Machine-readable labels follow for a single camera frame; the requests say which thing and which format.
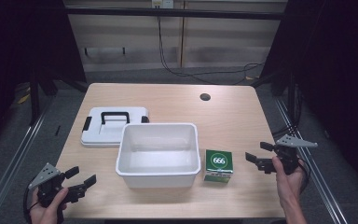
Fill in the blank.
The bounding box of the bundle of black floor cables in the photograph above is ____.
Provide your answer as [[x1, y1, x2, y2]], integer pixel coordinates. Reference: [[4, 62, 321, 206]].
[[270, 83, 304, 138]]

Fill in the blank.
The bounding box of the person's right hand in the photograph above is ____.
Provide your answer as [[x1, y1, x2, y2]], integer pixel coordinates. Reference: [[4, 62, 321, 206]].
[[271, 155, 308, 204]]

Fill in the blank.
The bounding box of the white lid with black handle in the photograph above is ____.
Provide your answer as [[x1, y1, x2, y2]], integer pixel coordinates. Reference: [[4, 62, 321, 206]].
[[80, 105, 151, 148]]

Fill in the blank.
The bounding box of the right hand-held gripper cable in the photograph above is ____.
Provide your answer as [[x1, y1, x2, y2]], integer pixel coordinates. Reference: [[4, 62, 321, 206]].
[[296, 157, 312, 196]]

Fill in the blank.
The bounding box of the black curtain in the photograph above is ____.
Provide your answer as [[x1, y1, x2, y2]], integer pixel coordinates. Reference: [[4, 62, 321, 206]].
[[0, 0, 88, 153], [251, 0, 358, 197]]

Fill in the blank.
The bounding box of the white wall socket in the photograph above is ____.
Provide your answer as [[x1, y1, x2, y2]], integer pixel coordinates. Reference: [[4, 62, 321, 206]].
[[151, 0, 174, 9]]

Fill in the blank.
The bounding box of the hand-held gripper cable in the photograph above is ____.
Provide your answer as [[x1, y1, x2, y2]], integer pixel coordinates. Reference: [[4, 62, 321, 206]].
[[22, 183, 41, 224], [296, 157, 312, 196]]

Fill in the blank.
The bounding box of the black wall cable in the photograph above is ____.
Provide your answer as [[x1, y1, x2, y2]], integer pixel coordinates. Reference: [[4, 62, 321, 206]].
[[157, 15, 266, 86]]

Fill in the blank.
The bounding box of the green cardboard box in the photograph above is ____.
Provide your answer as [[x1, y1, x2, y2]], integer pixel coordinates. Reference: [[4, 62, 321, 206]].
[[203, 148, 235, 184]]

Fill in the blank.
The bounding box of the person's left hand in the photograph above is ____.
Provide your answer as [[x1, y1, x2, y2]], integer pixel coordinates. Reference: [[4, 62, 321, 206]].
[[29, 187, 70, 224]]

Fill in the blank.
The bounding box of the left hand-held gripper cable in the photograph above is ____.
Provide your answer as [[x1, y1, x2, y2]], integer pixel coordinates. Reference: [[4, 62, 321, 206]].
[[22, 183, 41, 224]]

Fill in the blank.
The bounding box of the black horizontal frame bar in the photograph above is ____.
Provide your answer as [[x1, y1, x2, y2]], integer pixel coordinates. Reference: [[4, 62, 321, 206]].
[[64, 7, 289, 21]]

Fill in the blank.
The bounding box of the metal floor rail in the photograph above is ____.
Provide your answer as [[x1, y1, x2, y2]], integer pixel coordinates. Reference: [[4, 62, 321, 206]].
[[0, 101, 59, 224], [273, 97, 351, 224]]

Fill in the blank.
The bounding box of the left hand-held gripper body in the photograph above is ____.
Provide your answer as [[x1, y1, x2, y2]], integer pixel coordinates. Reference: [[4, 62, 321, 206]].
[[27, 161, 77, 208]]

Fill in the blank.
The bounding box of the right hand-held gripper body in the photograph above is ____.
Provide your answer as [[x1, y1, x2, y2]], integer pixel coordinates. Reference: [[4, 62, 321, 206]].
[[272, 133, 319, 176]]

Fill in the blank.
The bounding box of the yellow floor tape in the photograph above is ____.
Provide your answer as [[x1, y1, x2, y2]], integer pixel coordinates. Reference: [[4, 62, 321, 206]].
[[16, 92, 32, 105]]

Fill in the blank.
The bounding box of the white plastic storage bin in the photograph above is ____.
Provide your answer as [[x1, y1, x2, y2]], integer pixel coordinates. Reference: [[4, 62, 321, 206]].
[[115, 122, 202, 189]]

